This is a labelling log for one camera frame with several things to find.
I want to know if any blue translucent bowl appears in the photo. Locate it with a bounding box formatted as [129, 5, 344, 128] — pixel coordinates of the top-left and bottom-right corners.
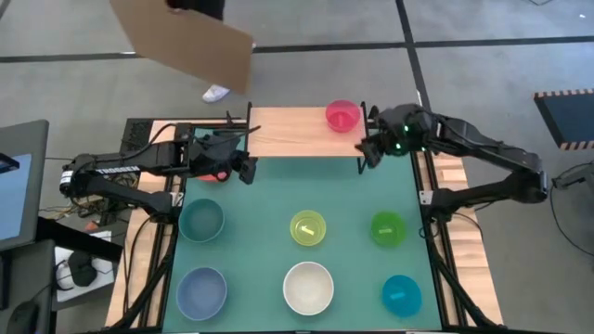
[381, 274, 423, 319]

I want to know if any black perforated plate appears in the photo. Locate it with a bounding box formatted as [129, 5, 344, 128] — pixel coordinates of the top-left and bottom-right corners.
[121, 117, 155, 155]

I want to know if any black computer mouse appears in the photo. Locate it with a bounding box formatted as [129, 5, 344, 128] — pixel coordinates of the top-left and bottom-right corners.
[6, 301, 41, 334]

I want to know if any white paper sheet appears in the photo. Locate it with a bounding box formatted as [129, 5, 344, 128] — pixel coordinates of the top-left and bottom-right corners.
[54, 229, 115, 303]

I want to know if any green table mat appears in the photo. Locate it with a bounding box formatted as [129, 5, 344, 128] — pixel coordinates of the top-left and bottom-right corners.
[161, 125, 443, 333]

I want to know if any black rounded object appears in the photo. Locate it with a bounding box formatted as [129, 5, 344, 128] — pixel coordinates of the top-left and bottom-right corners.
[68, 250, 99, 289]

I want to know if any black cable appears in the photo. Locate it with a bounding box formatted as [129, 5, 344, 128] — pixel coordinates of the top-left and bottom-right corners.
[549, 161, 594, 258]

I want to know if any black aluminium frame rail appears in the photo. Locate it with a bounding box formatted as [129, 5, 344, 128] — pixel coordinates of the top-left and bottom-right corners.
[417, 151, 503, 329]
[110, 216, 183, 331]

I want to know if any white speckled ribbed bowl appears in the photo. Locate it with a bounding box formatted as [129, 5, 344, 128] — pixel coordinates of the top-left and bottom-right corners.
[282, 261, 335, 317]

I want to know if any teal ribbed bowl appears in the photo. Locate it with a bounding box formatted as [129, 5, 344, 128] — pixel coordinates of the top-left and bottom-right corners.
[178, 198, 226, 244]

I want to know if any pink translucent bowl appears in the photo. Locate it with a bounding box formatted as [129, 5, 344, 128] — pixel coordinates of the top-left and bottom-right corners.
[325, 99, 362, 134]

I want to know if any person's white shoe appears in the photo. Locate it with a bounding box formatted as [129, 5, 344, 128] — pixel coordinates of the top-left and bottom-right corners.
[201, 83, 231, 104]

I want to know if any platform with hazard stripe edge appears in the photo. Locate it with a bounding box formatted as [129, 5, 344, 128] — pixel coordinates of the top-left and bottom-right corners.
[533, 88, 594, 151]

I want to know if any yellow translucent bowl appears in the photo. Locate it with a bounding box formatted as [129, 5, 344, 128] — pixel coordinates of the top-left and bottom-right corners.
[290, 209, 328, 247]

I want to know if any wooden shelf with black frame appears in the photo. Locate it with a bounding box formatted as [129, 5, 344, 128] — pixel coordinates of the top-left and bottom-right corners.
[226, 100, 380, 175]

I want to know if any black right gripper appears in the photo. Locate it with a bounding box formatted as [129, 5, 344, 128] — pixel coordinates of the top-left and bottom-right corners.
[355, 103, 435, 170]

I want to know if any periwinkle blue ribbed bowl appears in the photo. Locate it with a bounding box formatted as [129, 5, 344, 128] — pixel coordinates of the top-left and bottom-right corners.
[175, 266, 228, 322]

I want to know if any brown cardboard sheet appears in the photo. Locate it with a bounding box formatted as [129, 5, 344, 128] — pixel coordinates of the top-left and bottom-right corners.
[110, 0, 255, 96]

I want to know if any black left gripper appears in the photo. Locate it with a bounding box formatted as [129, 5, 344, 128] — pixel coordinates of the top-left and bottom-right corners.
[188, 132, 259, 186]

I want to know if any green translucent bowl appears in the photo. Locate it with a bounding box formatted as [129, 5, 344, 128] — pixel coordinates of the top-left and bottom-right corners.
[369, 211, 408, 249]

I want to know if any grey monitor with blue screen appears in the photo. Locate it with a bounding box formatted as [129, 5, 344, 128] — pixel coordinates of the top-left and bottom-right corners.
[0, 119, 50, 252]

